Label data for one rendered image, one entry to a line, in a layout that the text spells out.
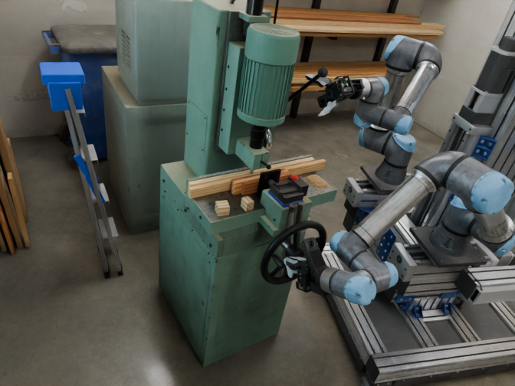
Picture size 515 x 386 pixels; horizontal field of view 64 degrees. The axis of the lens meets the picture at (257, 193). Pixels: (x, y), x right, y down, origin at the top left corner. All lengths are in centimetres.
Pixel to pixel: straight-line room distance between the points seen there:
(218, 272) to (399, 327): 104
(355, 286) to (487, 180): 46
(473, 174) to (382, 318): 118
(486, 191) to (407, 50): 86
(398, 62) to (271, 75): 73
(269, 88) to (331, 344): 145
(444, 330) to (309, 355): 70
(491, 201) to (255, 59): 81
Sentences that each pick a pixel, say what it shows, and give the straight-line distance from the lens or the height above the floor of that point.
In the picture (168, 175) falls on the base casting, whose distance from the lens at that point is 186.
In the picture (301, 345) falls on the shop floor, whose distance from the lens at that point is 228.
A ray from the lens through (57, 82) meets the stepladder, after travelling 190.
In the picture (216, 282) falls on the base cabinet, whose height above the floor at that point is 58.
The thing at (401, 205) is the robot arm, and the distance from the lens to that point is 129.
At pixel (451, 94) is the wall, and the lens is 509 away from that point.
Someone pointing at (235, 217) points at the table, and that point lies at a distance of 149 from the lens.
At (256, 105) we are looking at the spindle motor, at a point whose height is 127.
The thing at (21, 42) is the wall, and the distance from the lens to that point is 364.
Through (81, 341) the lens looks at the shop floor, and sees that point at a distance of 226.
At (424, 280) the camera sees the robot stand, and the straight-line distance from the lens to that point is 183.
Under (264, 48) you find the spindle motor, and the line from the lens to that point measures 136.
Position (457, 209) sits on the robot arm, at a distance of 171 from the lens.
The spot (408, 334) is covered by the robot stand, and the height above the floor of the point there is 21.
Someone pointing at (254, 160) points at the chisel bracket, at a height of 105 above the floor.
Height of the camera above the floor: 180
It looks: 34 degrees down
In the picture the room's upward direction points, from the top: 10 degrees clockwise
